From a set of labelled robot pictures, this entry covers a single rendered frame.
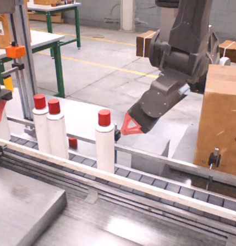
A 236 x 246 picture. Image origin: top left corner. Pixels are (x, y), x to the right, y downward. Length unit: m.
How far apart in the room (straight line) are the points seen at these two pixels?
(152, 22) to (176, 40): 5.99
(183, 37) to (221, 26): 5.49
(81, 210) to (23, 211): 0.16
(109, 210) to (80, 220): 0.08
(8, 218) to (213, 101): 0.61
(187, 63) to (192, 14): 0.10
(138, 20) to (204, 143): 5.91
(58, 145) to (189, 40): 0.49
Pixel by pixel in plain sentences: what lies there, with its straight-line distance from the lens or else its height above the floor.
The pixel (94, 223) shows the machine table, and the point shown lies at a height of 0.83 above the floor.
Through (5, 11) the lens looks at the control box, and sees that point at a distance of 0.98.
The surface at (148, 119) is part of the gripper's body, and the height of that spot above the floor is 1.11.
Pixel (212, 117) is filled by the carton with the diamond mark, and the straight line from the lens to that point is 0.84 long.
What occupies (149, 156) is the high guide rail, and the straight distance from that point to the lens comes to 0.79.
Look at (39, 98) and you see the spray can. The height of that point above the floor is 1.08.
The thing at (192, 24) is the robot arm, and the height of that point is 1.33.
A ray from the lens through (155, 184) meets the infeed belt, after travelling 0.83.
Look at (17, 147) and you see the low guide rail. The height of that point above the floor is 0.91.
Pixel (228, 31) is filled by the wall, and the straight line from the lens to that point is 6.03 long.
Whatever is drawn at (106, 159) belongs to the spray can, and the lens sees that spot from 0.79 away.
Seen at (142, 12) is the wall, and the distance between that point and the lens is 6.63.
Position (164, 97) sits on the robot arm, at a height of 1.21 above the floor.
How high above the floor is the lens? 1.43
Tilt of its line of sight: 30 degrees down
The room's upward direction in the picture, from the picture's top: straight up
